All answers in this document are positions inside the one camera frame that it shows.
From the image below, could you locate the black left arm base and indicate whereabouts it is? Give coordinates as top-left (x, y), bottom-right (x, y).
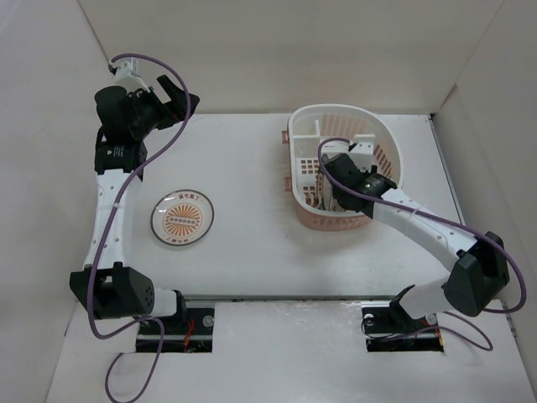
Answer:
top-left (135, 307), bottom-right (215, 353)

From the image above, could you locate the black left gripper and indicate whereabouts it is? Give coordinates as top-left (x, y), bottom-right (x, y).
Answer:
top-left (128, 76), bottom-right (199, 139)

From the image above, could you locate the orange sunburst white plate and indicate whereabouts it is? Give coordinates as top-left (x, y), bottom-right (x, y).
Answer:
top-left (150, 189), bottom-right (215, 247)

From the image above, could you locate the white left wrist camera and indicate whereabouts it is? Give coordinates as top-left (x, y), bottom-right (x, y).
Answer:
top-left (108, 58), bottom-right (143, 86)

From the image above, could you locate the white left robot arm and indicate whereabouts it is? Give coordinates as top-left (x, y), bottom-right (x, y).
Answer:
top-left (69, 75), bottom-right (200, 333)

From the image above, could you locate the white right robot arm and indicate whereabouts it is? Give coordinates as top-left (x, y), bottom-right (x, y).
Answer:
top-left (323, 154), bottom-right (509, 331)

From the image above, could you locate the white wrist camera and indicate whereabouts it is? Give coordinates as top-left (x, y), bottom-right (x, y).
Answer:
top-left (108, 58), bottom-right (143, 86)
top-left (348, 141), bottom-right (374, 172)

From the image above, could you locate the green rimmed white plate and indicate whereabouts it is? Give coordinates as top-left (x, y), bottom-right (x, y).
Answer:
top-left (315, 169), bottom-right (330, 211)

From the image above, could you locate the red lettered white plate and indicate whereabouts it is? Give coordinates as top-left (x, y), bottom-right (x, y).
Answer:
top-left (326, 140), bottom-right (349, 212)

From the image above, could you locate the white pink dish rack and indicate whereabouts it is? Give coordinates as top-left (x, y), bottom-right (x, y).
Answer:
top-left (282, 104), bottom-right (404, 232)

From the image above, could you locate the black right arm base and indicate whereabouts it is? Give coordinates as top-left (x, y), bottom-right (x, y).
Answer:
top-left (361, 285), bottom-right (444, 353)

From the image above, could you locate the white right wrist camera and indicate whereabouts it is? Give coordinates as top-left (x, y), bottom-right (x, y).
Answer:
top-left (348, 141), bottom-right (374, 172)

